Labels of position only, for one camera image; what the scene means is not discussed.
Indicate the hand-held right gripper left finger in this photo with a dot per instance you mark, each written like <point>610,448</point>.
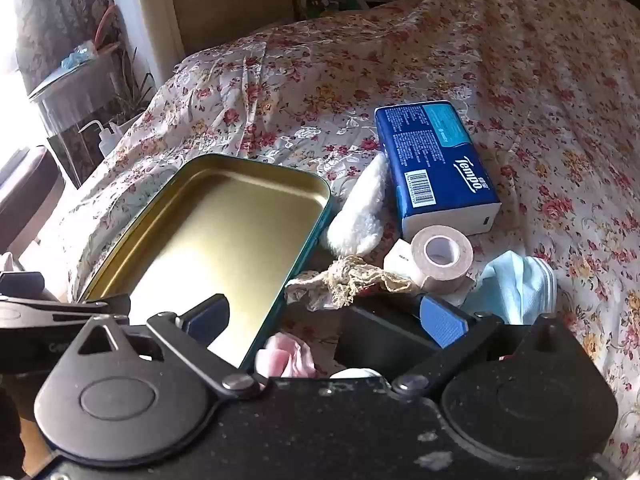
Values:
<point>210,317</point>

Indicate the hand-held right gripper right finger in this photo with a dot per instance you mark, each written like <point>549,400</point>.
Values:
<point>442,322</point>

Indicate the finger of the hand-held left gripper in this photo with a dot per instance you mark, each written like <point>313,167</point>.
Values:
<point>117,306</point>
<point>22,285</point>

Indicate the beige tape roll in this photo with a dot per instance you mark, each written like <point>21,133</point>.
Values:
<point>452,270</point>

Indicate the blue face mask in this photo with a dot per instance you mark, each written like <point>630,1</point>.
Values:
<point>505,285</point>

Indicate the small white box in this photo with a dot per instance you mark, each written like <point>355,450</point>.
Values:
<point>397,260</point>

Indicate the pink cloth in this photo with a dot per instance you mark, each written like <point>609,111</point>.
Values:
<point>282,355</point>

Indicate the gold metal tray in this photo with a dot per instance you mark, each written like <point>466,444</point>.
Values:
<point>210,225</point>

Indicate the beige lace cloth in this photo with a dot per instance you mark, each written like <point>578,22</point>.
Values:
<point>345,280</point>

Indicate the white fluffy plush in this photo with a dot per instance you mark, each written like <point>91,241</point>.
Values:
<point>357,215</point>

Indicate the blue tissue pack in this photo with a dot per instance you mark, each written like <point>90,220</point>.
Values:
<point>430,160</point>

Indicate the black case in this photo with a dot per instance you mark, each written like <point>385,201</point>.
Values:
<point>380,335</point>

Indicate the purple stool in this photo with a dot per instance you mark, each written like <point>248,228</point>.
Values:
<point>25,190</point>

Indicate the white wash bottle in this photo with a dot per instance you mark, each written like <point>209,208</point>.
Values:
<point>109,142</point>

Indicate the white plant pot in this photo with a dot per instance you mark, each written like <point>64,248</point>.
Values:
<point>127,122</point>

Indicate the round silver side table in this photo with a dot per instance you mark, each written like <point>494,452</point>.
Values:
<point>75,90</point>

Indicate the green spiky plant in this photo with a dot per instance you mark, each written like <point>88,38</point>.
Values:
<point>132,95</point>

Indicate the crumpled blue plastic bag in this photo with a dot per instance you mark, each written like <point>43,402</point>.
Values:
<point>77,57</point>

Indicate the floral bedspread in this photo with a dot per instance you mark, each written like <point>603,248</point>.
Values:
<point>450,60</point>

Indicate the patterned curtain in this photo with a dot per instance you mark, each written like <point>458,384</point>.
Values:
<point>50,0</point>

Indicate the beige wooden board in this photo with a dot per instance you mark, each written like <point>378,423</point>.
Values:
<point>230,0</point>

